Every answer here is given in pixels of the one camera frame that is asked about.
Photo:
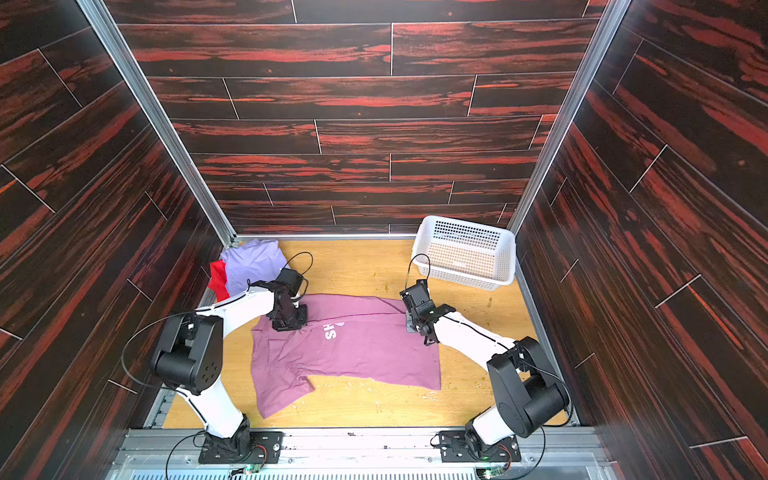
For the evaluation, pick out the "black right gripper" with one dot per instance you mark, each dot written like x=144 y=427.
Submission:
x=424 y=321

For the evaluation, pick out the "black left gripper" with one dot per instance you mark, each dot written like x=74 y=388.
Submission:
x=300 y=324

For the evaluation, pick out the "magenta t-shirt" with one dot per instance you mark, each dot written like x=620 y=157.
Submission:
x=356 y=336

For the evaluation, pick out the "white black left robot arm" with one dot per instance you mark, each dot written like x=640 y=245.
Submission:
x=189 y=354

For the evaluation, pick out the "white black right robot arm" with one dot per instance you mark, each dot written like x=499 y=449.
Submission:
x=527 y=392

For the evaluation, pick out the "folded lavender t-shirt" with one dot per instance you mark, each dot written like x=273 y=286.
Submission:
x=257 y=260

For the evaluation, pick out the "folded red t-shirt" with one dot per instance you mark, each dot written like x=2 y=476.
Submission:
x=218 y=280

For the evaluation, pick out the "white perforated plastic basket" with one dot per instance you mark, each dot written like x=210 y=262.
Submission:
x=465 y=253

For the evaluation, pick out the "aluminium back floor rail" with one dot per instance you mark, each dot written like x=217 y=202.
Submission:
x=325 y=237

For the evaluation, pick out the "aluminium right floor rail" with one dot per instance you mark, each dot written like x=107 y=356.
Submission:
x=535 y=317

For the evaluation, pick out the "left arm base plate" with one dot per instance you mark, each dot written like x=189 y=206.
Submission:
x=257 y=447

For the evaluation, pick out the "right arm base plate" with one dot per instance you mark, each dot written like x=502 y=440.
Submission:
x=460 y=446

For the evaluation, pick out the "aluminium front rail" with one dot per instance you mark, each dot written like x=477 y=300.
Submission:
x=368 y=453

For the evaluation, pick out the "aluminium right corner post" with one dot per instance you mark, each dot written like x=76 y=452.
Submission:
x=606 y=30

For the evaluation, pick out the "aluminium corner post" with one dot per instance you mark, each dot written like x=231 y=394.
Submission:
x=114 y=43
x=606 y=30

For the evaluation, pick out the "aluminium left corner post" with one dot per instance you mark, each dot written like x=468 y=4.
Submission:
x=114 y=43

